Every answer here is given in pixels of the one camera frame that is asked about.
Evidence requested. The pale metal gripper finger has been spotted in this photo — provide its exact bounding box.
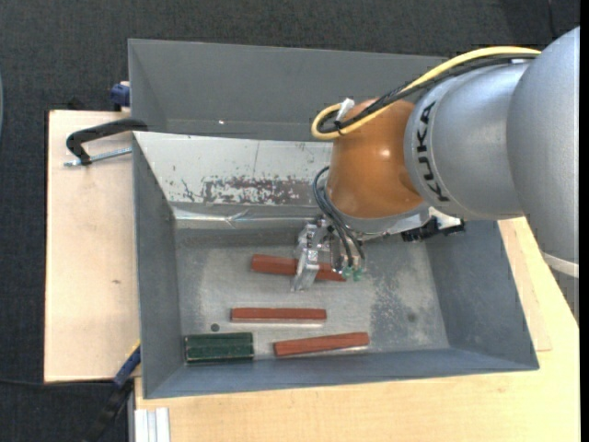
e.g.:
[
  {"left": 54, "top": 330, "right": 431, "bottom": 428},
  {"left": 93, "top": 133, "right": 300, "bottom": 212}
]
[
  {"left": 302, "top": 250, "right": 320, "bottom": 291},
  {"left": 289, "top": 245, "right": 306, "bottom": 294}
]

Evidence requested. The red-brown flat block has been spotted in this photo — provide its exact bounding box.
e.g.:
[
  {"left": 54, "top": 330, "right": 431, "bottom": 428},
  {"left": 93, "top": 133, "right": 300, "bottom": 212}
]
[
  {"left": 271, "top": 331, "right": 371, "bottom": 358},
  {"left": 229, "top": 307, "right": 329, "bottom": 324},
  {"left": 250, "top": 253, "right": 347, "bottom": 283}
]

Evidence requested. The dark green flat block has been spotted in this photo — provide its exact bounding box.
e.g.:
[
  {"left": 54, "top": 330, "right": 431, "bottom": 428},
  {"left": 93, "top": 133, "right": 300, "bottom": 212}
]
[{"left": 183, "top": 331, "right": 256, "bottom": 365}]

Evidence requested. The grey metal bin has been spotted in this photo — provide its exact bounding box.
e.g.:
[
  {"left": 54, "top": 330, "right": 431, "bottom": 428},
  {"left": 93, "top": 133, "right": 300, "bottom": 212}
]
[{"left": 127, "top": 38, "right": 540, "bottom": 400}]

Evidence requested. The pale wood flat board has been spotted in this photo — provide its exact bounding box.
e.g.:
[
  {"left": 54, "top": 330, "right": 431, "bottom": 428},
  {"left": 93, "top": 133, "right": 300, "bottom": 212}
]
[{"left": 43, "top": 109, "right": 143, "bottom": 384}]

